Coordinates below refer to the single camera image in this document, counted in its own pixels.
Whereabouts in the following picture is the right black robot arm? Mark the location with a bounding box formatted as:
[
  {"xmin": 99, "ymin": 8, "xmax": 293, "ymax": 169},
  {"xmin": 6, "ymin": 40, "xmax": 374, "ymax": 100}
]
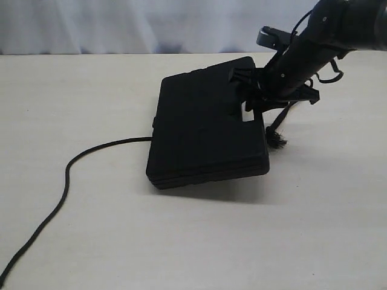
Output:
[{"xmin": 229, "ymin": 1, "xmax": 386, "ymax": 112}]

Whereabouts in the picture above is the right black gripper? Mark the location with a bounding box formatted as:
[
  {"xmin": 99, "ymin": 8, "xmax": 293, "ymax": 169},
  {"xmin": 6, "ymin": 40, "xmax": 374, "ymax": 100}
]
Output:
[{"xmin": 228, "ymin": 39, "xmax": 333, "ymax": 112}]

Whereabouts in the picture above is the black plastic tool case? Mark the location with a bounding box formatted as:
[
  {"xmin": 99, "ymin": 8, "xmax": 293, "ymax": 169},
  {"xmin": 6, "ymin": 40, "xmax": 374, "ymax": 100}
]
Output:
[{"xmin": 146, "ymin": 56, "xmax": 270, "ymax": 189}]

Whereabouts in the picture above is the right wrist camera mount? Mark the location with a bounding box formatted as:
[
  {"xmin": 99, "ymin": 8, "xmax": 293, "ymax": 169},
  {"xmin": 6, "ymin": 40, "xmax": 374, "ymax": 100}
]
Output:
[{"xmin": 256, "ymin": 26, "xmax": 292, "ymax": 51}]

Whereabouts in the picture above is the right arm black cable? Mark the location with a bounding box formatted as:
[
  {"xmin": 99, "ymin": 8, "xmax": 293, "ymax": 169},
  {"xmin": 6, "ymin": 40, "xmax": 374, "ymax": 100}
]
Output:
[{"xmin": 290, "ymin": 8, "xmax": 345, "ymax": 85}]

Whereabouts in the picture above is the black braided rope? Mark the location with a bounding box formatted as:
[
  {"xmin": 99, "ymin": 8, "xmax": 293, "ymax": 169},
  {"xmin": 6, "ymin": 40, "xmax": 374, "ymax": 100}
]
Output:
[{"xmin": 0, "ymin": 101, "xmax": 299, "ymax": 283}]

